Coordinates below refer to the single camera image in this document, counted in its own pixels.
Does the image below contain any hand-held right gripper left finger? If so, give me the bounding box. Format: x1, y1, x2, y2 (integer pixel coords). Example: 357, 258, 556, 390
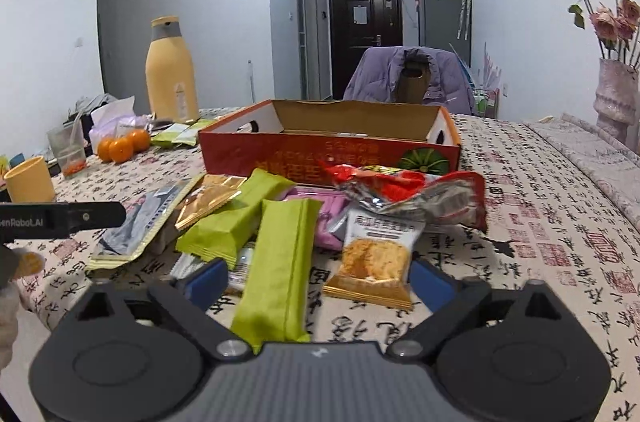
52, 258, 253, 359

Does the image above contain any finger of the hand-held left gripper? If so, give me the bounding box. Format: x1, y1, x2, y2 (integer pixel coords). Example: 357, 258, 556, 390
54, 201, 127, 234

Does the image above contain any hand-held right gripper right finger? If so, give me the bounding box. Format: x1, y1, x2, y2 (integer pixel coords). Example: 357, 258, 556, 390
387, 259, 576, 360

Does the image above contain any grey packet with gold edge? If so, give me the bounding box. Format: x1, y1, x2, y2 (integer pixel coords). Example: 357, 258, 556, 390
85, 176, 206, 272

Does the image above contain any green snack packet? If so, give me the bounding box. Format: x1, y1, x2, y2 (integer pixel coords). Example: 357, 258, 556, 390
220, 168, 297, 223
231, 199, 323, 355
175, 197, 266, 270

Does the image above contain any orange cardboard box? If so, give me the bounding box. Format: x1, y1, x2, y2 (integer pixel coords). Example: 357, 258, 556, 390
198, 99, 462, 177

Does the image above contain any small white snack packet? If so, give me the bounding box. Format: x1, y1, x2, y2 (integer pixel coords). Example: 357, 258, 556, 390
170, 242, 257, 294

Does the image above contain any yellow cup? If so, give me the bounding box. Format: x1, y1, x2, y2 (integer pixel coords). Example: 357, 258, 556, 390
4, 156, 56, 203

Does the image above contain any orange white oat crisp packet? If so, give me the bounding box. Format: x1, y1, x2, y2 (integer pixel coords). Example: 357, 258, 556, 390
322, 215, 426, 310

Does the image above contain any clear plastic cup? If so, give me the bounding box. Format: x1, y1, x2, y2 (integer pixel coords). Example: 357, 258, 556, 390
47, 122, 87, 177

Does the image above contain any gold snack packet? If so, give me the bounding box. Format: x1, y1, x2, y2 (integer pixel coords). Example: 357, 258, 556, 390
175, 175, 248, 230

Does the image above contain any red snack bag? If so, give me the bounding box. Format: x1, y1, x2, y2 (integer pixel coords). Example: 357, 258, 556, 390
320, 159, 488, 233

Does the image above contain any white plastic bag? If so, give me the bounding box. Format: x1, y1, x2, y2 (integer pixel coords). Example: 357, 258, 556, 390
90, 96, 151, 140

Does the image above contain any grey clothes pile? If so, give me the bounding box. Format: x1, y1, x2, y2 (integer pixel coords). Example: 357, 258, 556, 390
64, 94, 136, 125

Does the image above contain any green white sachet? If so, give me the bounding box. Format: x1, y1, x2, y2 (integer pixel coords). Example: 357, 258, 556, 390
150, 125, 193, 147
177, 119, 217, 145

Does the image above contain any pink snack packet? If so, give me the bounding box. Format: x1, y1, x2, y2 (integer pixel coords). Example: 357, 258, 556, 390
282, 187, 362, 251

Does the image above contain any yellow thermos bottle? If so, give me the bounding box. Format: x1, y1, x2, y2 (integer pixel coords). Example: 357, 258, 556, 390
145, 16, 200, 122

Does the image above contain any brown wooden chair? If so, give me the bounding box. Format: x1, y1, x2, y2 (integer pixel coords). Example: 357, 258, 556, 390
395, 57, 432, 106

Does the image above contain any purple jacket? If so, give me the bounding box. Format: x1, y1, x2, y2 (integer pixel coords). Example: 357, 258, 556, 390
343, 46, 476, 115

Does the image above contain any dark entrance door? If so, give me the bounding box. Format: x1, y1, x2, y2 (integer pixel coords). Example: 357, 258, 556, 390
328, 0, 403, 99

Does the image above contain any grey refrigerator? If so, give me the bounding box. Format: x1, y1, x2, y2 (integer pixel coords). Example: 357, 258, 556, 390
417, 0, 472, 63

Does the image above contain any pink vase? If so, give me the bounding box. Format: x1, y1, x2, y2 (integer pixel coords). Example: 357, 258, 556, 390
593, 57, 640, 143

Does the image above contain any white folded umbrella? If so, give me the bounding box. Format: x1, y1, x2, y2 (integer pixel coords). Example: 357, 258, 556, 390
457, 0, 473, 41

